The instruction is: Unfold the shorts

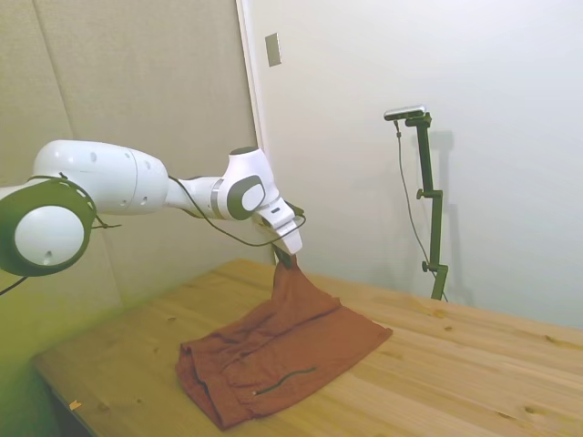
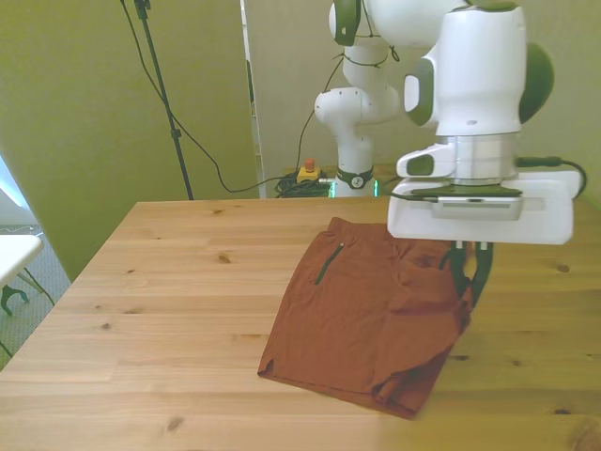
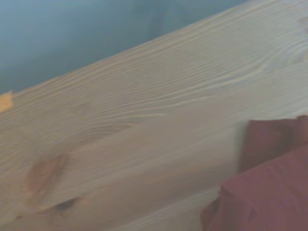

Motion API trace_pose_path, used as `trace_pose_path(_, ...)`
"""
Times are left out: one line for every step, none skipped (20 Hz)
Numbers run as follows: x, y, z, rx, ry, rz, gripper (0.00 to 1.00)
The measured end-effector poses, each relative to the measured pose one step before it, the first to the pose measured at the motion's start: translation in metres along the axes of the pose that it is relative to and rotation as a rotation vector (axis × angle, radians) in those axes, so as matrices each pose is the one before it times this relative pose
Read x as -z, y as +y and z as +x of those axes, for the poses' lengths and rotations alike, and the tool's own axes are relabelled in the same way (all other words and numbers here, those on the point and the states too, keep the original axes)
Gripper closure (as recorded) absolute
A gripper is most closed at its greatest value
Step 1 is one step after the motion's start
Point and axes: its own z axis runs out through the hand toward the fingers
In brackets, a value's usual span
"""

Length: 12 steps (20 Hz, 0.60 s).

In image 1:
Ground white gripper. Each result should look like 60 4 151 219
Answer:
259 196 305 270

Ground rust orange shorts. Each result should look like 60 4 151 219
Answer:
176 257 394 432

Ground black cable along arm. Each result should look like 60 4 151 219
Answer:
0 172 307 297

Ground dark clamp camera stand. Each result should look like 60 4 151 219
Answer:
404 113 450 301

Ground white vertical wall trim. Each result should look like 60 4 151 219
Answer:
235 0 275 161

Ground grey stereo camera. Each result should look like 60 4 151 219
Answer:
384 103 430 122

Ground grey wall switch plate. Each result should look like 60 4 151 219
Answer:
264 32 282 68

